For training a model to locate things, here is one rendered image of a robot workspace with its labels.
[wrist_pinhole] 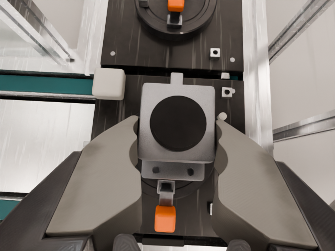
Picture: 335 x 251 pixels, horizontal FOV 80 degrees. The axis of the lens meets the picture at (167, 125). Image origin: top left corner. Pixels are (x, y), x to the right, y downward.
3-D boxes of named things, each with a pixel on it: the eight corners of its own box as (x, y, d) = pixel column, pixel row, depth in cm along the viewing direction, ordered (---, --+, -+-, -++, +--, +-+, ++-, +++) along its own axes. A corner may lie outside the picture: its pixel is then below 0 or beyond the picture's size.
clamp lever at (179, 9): (180, 26, 32) (184, 7, 24) (168, 25, 32) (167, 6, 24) (182, 1, 31) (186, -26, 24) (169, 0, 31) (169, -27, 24)
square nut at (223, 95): (230, 99, 32) (232, 97, 31) (220, 98, 32) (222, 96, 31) (230, 89, 33) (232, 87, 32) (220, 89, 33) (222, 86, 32)
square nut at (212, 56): (218, 60, 34) (220, 57, 33) (209, 60, 34) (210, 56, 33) (218, 51, 34) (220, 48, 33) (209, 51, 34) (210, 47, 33)
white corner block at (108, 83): (125, 104, 34) (120, 95, 30) (98, 102, 34) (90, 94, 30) (128, 78, 35) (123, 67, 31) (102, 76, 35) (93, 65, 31)
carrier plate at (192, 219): (243, 234, 30) (249, 239, 28) (83, 226, 30) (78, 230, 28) (240, 84, 35) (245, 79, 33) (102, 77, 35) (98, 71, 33)
